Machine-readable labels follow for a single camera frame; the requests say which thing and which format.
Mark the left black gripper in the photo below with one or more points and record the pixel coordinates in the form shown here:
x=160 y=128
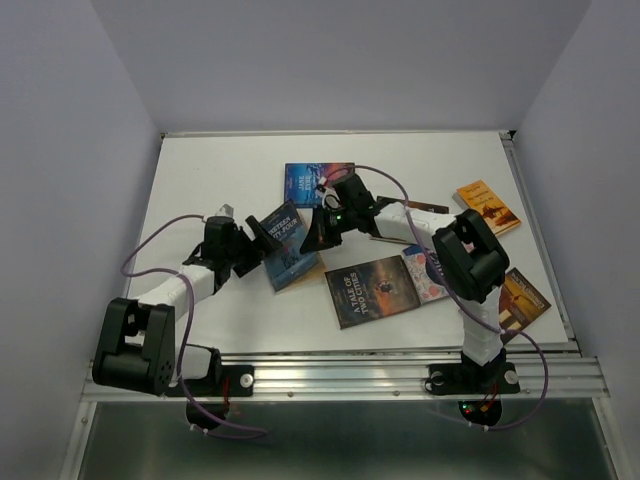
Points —
x=256 y=253

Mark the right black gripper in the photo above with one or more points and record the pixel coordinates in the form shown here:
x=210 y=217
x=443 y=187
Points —
x=319 y=235

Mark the Nineteen Eighty-Four blue book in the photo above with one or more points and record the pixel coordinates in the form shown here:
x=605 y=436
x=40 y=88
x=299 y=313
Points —
x=288 y=265

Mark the Jane Eyre blue book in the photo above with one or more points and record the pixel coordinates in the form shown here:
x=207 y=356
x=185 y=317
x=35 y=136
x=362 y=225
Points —
x=301 y=179

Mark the Three Days to See book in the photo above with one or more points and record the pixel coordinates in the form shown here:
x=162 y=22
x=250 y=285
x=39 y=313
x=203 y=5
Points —
x=427 y=207

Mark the A Tale of Two Cities book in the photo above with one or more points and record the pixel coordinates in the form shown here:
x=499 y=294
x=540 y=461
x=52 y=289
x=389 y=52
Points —
x=371 y=291

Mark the Little Women floral book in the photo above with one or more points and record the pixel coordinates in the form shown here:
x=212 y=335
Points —
x=422 y=275

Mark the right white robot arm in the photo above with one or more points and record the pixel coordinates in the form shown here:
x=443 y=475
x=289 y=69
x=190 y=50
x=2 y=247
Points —
x=464 y=254

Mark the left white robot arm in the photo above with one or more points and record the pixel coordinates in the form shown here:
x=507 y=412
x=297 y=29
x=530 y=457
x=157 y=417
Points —
x=136 y=349

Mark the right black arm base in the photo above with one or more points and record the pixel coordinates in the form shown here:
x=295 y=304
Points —
x=481 y=386

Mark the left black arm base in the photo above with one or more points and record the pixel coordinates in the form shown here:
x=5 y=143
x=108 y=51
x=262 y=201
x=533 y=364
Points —
x=207 y=375

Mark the yellow orange book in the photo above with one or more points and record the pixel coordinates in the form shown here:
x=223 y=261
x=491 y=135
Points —
x=480 y=197

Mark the brown orange book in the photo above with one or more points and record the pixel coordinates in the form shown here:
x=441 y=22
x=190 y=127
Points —
x=520 y=304

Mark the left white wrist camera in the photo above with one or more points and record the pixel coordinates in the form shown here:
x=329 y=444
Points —
x=225 y=211

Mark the aluminium mounting rail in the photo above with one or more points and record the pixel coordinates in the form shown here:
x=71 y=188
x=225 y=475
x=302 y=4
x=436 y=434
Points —
x=403 y=376

